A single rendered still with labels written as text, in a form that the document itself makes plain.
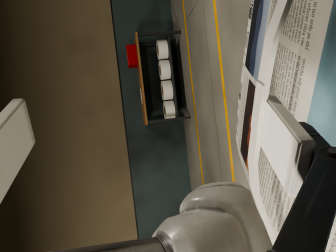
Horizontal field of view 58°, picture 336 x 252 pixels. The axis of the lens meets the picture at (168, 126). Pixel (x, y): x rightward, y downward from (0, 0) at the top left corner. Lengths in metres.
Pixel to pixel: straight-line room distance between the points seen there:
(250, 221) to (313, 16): 0.36
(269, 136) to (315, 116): 0.05
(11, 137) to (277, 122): 0.13
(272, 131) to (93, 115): 6.56
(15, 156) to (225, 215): 0.37
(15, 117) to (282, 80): 0.19
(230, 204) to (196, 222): 0.06
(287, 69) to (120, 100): 6.48
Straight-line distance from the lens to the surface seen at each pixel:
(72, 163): 6.81
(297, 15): 0.24
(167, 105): 6.12
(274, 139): 0.16
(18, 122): 0.18
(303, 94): 0.22
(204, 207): 0.51
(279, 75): 0.26
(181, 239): 0.46
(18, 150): 0.18
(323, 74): 0.21
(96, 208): 6.94
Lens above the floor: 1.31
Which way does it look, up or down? 8 degrees down
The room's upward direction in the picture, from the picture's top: 97 degrees counter-clockwise
